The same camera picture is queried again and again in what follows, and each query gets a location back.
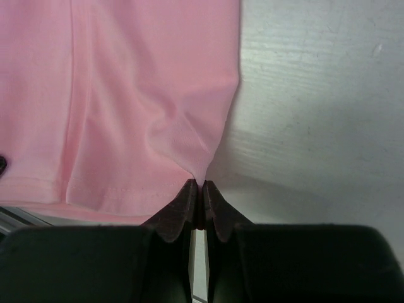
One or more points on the pink t shirt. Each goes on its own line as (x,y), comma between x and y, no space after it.
(109,107)

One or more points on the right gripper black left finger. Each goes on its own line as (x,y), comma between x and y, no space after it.
(110,263)

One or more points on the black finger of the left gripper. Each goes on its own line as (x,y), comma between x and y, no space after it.
(3,165)

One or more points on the aluminium rail frame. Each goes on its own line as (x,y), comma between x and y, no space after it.
(12,219)

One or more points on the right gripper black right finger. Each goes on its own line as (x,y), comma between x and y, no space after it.
(250,262)

